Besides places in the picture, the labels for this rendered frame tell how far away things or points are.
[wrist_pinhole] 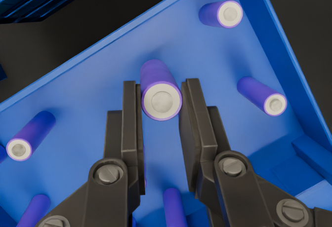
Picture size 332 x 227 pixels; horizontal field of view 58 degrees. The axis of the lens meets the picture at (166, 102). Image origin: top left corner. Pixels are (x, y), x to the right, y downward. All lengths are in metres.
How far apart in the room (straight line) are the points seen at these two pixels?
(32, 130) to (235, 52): 0.18
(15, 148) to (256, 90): 0.18
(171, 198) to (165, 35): 0.15
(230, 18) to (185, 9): 0.07
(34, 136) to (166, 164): 0.13
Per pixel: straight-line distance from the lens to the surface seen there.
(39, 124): 0.26
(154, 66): 0.16
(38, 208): 0.31
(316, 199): 0.94
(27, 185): 0.33
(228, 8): 0.21
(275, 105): 0.23
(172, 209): 0.29
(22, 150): 0.24
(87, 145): 0.30
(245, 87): 0.27
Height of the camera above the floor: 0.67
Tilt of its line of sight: 73 degrees down
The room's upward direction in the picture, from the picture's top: 163 degrees clockwise
